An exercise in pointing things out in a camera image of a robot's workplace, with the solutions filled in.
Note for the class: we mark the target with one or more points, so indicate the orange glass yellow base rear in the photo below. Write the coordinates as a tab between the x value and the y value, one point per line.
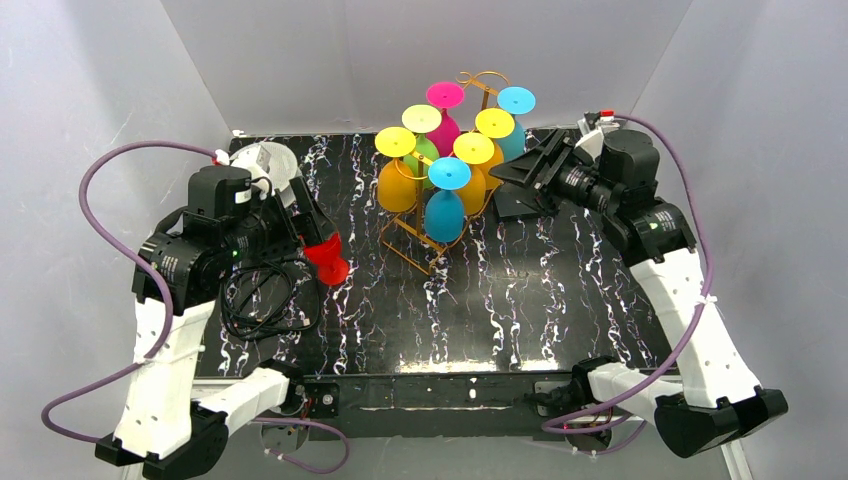
495	124

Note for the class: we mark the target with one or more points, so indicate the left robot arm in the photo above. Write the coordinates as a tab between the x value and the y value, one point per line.
234	219

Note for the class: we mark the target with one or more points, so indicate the magenta wine glass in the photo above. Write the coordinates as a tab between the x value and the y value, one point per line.
445	96

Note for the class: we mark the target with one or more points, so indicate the orange glass yellow base middle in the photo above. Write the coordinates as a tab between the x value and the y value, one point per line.
473	149

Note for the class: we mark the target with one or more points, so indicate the red wine glass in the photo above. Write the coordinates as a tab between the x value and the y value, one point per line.
331	268

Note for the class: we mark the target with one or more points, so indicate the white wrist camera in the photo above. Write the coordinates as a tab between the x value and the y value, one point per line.
256	160
593	127

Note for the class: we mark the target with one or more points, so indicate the orange glass yellow base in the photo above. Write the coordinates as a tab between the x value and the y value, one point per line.
473	149
396	190
495	124

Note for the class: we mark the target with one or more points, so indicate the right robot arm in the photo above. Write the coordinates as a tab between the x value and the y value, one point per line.
718	398

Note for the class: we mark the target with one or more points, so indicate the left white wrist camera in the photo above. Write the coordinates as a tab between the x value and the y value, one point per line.
256	160

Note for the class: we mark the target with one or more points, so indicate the gold wire glass rack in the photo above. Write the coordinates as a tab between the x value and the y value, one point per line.
405	234

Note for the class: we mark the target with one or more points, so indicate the white filament spool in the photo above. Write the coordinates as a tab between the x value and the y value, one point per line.
283	167

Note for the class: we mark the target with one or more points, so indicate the orange glass yellow base left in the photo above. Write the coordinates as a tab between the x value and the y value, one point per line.
396	190

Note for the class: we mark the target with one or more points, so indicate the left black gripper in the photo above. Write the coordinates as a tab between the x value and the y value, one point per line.
302	216

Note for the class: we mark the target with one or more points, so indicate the black flat box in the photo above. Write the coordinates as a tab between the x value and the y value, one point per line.
513	203

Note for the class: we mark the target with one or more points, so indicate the green wine glass pale base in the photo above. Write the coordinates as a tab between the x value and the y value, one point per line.
421	119

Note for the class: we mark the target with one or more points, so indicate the teal wine glass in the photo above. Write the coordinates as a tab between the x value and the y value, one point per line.
515	100

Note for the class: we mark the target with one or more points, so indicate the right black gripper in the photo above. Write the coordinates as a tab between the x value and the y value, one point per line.
539	172

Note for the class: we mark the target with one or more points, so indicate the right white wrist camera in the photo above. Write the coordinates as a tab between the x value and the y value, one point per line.
593	127

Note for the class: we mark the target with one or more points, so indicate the blue wine glass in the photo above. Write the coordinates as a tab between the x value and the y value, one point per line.
444	213

